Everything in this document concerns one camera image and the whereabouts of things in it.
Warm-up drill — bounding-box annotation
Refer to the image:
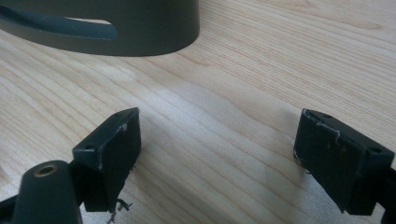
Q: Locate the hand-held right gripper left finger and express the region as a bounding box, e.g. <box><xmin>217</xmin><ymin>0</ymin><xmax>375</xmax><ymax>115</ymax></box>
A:
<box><xmin>71</xmin><ymin>106</ymin><xmax>142</xmax><ymax>214</ymax></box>

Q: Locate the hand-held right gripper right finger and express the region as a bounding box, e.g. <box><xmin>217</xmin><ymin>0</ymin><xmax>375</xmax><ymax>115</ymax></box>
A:
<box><xmin>293</xmin><ymin>107</ymin><xmax>396</xmax><ymax>217</ymax></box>

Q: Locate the dark round container with slot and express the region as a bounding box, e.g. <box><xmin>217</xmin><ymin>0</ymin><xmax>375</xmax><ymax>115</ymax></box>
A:
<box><xmin>0</xmin><ymin>0</ymin><xmax>201</xmax><ymax>58</ymax></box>

